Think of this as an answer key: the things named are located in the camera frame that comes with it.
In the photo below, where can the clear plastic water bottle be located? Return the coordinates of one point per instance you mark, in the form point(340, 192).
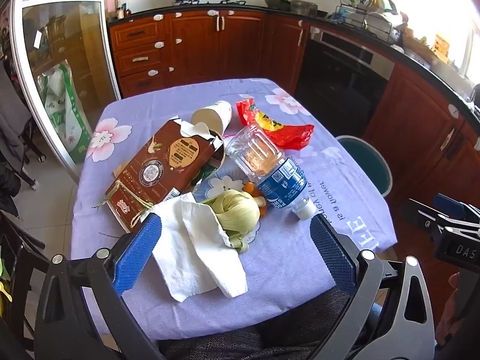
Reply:
point(270, 168)

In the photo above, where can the orange peel piece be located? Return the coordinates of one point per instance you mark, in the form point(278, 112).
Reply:
point(252, 189)

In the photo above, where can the black pan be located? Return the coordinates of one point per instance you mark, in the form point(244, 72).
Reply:
point(277, 3)

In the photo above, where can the red plastic bag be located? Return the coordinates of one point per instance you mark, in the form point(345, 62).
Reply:
point(277, 127)

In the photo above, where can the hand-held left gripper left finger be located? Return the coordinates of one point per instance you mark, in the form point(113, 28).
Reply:
point(137, 257)

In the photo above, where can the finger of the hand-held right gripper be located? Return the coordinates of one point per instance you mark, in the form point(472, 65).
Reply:
point(450, 204)
point(420, 212)

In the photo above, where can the pale green corn husk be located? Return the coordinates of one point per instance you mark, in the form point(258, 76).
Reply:
point(236, 210)

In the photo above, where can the glass sliding door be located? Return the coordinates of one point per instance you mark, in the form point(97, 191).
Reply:
point(63, 63)

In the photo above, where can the yellow box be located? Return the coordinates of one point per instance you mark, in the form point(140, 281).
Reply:
point(441, 47)

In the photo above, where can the black built-in oven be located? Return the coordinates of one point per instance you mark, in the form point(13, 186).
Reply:
point(337, 78)

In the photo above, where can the person's right hand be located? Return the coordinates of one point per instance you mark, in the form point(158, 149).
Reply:
point(452, 307)

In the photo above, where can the white paper towel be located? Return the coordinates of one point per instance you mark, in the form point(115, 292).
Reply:
point(191, 247)

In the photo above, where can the person's grey pants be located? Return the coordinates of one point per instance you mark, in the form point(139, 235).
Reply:
point(262, 330)

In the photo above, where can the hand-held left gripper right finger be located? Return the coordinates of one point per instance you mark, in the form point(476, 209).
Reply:
point(333, 257)

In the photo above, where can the green round bin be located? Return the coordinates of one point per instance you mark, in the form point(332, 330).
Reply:
point(367, 165)

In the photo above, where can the white bottle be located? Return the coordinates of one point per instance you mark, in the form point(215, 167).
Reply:
point(125, 5)

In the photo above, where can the dish rack with dishes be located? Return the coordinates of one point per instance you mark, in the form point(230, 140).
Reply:
point(369, 11)

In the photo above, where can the white paper cup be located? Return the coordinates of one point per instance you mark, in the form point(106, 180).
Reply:
point(213, 114)

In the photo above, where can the dark chair with clothes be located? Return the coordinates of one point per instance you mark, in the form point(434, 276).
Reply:
point(17, 120)

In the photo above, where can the brown torn carton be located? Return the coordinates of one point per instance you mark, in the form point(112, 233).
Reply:
point(165, 161)

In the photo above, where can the black kitchen countertop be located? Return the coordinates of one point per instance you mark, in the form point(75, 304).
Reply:
point(420, 62)

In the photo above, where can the gas stove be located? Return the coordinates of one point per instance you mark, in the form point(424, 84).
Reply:
point(210, 3)

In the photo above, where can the red-brown kitchen cabinets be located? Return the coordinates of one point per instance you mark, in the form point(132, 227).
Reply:
point(210, 45)

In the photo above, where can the green white sack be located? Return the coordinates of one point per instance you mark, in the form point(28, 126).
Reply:
point(65, 112)

